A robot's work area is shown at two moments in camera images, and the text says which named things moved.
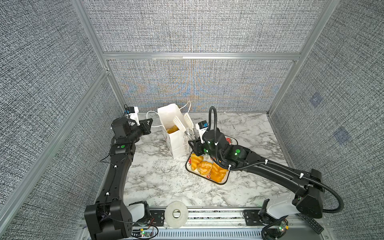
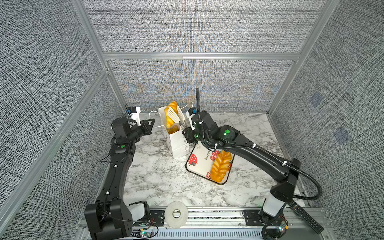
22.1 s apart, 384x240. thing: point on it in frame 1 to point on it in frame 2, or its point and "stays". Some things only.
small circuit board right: [283, 226] stays
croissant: [195, 160] to [169, 121]
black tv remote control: [312, 223] stays
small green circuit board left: [145, 234] stays
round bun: [204, 167] to [174, 129]
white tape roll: [174, 222] stays
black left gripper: [146, 128] stays
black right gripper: [197, 147] to [188, 135]
